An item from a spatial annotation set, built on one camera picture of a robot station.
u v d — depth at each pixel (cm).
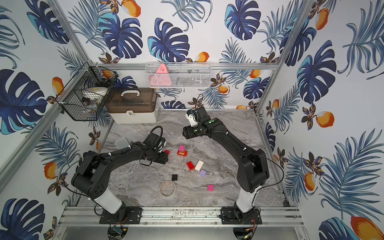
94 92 80
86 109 82
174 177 86
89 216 76
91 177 46
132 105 101
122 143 101
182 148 92
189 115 77
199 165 90
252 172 46
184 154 95
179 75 102
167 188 84
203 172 88
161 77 90
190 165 91
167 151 97
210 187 82
